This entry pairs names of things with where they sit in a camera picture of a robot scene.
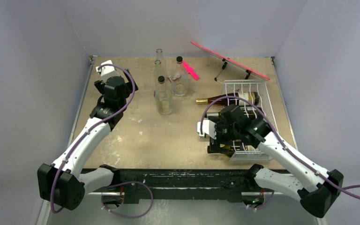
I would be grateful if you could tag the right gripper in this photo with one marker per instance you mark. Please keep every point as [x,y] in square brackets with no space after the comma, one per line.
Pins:
[215,142]

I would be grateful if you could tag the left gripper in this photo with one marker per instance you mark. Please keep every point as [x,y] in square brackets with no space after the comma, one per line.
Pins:
[129,86]

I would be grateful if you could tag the dark green wine bottle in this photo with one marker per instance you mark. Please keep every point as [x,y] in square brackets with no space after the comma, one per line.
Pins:
[226,149]

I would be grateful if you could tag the clear bottle black cap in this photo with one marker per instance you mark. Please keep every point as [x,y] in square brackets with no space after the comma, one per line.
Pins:
[180,86]

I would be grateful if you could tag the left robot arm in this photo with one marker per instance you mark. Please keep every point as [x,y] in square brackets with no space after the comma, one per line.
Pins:
[62,182]

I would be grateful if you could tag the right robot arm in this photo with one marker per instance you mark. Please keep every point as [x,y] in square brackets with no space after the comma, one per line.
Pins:
[309,183]

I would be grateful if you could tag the dark bottle silver cap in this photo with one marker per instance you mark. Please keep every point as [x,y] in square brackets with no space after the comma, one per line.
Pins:
[212,115]

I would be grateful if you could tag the small red box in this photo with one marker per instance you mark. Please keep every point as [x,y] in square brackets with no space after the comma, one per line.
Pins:
[175,76]

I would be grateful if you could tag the pink framed mirror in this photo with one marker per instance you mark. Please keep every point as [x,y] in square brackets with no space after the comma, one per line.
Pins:
[226,60]

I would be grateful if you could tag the pink plastic clip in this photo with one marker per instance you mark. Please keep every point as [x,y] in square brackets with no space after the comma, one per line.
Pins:
[190,71]

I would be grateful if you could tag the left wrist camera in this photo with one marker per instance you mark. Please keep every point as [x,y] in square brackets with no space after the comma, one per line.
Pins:
[106,70]

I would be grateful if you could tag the white wire wine rack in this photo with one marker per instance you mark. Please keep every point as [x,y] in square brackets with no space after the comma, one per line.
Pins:
[261,118]

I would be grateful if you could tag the black table front frame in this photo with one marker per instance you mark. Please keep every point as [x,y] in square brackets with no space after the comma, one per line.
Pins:
[231,185]

